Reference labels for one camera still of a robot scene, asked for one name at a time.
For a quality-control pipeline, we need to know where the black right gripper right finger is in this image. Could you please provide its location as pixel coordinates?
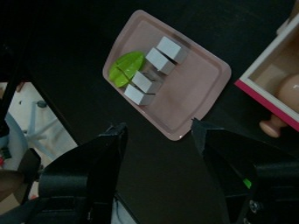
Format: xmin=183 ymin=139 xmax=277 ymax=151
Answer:
xmin=191 ymin=117 xmax=260 ymax=224

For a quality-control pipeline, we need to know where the peach round wooden toy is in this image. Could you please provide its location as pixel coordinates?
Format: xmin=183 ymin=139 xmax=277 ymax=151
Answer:
xmin=276 ymin=73 xmax=299 ymax=114

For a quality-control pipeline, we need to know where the green toy leaf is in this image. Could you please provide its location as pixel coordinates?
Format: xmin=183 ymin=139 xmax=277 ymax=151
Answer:
xmin=107 ymin=51 xmax=147 ymax=88

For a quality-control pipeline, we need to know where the wooden drawer with pink front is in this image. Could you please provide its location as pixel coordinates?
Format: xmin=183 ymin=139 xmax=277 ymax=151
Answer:
xmin=233 ymin=12 xmax=299 ymax=139

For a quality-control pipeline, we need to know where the white block sushi piece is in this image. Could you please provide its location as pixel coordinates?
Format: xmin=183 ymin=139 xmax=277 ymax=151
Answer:
xmin=123 ymin=83 xmax=156 ymax=107
xmin=144 ymin=46 xmax=177 ymax=75
xmin=155 ymin=35 xmax=192 ymax=65
xmin=129 ymin=69 xmax=163 ymax=95

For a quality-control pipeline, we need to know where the pink rectangular plate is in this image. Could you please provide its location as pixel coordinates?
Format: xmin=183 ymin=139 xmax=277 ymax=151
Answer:
xmin=101 ymin=9 xmax=232 ymax=142

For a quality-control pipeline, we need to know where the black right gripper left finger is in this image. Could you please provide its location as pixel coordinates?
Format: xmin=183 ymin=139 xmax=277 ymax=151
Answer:
xmin=39 ymin=122 xmax=128 ymax=224

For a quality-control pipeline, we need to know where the white chair base with castors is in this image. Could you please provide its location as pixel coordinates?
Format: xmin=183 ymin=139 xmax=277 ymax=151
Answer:
xmin=21 ymin=100 xmax=63 ymax=160

